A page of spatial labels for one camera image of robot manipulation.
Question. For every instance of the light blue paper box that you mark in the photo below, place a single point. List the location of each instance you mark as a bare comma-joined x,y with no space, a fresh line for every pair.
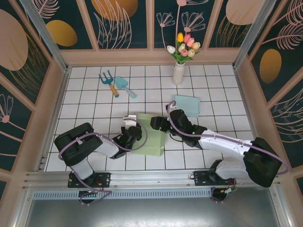
187,105

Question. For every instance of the light green paper box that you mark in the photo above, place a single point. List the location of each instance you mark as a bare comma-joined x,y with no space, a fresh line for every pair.
151,142

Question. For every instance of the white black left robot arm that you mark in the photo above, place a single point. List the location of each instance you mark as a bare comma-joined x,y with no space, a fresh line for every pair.
106,146

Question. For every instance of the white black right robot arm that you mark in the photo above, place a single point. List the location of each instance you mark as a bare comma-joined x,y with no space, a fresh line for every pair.
222,144

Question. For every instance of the white ribbed vase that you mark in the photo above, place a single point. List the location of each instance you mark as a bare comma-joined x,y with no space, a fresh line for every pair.
177,73

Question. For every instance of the light blue toy trowel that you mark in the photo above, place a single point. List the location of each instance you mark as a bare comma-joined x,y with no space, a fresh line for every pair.
120,82

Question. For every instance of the blue toy garden fork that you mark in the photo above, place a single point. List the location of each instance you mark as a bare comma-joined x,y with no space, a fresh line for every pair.
109,82

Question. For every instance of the artificial tulip bouquet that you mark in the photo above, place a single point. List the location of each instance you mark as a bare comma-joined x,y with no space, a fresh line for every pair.
185,48

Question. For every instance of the aluminium mounting rail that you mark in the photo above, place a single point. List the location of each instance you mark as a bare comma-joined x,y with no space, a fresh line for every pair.
151,179

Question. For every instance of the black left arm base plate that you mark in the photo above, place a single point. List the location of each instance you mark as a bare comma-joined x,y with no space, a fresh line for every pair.
104,179

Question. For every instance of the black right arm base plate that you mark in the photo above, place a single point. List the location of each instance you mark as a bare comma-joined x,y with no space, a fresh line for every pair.
201,177

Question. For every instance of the aluminium frame post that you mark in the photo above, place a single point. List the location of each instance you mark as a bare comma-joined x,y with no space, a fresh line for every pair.
37,21
253,30

